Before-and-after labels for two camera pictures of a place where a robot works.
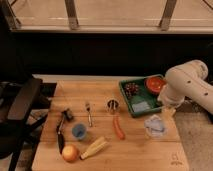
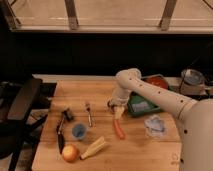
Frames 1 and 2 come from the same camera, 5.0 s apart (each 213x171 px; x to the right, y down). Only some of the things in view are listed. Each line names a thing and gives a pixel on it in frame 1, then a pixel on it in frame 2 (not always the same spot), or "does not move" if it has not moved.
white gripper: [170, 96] to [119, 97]
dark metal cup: [112, 106] does not move
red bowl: [154, 84] does not move
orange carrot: [117, 127] does not move
